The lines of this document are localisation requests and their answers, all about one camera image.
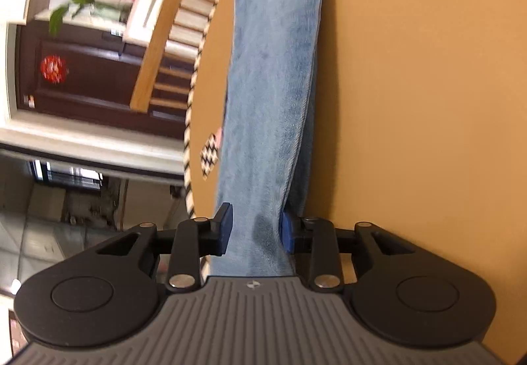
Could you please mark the glass sliding door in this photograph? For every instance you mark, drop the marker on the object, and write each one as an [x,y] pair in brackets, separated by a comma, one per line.
[82,208]

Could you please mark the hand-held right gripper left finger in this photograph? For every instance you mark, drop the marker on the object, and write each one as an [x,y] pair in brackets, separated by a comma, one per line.
[224,230]

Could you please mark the dark brown door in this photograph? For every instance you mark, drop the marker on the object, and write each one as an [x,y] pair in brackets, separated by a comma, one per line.
[94,73]

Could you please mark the red door ornament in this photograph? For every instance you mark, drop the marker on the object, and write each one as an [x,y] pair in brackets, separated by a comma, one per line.
[53,68]

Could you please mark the wooden spindle chair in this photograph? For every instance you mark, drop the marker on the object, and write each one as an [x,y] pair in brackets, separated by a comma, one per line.
[158,44]

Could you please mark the blue denim jeans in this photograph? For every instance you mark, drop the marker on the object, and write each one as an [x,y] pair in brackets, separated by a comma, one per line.
[271,81]

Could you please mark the checkered marker sticker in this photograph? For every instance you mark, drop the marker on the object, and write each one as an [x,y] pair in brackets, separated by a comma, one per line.
[210,153]

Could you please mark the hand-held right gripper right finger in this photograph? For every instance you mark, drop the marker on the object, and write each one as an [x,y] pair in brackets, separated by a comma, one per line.
[288,234]

